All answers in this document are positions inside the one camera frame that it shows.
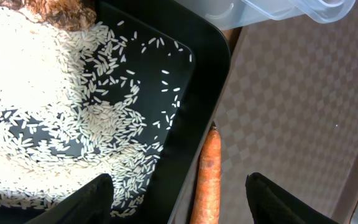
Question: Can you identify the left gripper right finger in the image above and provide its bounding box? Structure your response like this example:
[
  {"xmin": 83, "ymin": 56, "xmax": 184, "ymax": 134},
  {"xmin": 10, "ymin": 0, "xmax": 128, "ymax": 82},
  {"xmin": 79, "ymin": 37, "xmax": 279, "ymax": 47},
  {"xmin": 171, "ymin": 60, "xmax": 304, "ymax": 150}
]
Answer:
[{"xmin": 245, "ymin": 172, "xmax": 337, "ymax": 224}]

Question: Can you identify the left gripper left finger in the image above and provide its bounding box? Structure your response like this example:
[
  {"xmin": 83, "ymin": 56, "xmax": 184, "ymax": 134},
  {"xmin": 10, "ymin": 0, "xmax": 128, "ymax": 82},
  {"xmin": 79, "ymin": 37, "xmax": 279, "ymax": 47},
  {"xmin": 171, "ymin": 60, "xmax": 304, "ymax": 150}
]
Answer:
[{"xmin": 26, "ymin": 174, "xmax": 114, "ymax": 224}]

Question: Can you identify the orange carrot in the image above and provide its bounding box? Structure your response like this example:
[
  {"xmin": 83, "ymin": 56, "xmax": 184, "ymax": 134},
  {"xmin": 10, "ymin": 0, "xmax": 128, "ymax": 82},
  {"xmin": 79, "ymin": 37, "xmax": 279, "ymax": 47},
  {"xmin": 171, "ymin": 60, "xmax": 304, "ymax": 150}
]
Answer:
[{"xmin": 190, "ymin": 127, "xmax": 221, "ymax": 224}]

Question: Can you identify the brown walnut cookie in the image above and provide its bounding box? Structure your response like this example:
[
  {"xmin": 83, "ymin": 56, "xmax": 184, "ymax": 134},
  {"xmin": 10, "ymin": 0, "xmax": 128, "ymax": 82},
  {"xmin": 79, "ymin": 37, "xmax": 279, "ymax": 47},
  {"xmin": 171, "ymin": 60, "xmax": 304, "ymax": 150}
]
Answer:
[{"xmin": 0, "ymin": 0, "xmax": 97, "ymax": 32}]

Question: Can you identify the brown serving tray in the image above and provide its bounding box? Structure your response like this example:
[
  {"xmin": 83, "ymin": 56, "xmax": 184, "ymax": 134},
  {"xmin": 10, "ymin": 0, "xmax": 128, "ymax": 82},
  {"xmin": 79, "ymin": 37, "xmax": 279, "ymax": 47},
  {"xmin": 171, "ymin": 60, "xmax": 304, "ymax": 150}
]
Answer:
[{"xmin": 214, "ymin": 1, "xmax": 358, "ymax": 223}]

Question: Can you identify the white rice pile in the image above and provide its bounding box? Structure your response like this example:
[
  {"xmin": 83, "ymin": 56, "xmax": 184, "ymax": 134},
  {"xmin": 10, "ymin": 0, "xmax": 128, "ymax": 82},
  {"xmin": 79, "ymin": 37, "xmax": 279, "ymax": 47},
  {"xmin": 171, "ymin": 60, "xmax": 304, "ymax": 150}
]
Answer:
[{"xmin": 0, "ymin": 3, "xmax": 196, "ymax": 218}]

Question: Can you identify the clear plastic bin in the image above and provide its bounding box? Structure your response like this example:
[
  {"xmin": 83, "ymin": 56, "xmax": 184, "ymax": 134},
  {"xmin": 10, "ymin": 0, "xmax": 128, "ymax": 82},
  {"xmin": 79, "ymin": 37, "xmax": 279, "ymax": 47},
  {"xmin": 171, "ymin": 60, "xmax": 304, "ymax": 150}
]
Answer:
[{"xmin": 176, "ymin": 0, "xmax": 356, "ymax": 30}]

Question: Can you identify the black plastic bin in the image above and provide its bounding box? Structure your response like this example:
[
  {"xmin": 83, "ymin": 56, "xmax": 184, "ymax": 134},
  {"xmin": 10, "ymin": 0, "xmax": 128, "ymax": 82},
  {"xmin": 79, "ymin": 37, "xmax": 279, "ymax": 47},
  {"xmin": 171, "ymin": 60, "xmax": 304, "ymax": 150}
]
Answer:
[{"xmin": 0, "ymin": 1, "xmax": 230, "ymax": 223}]

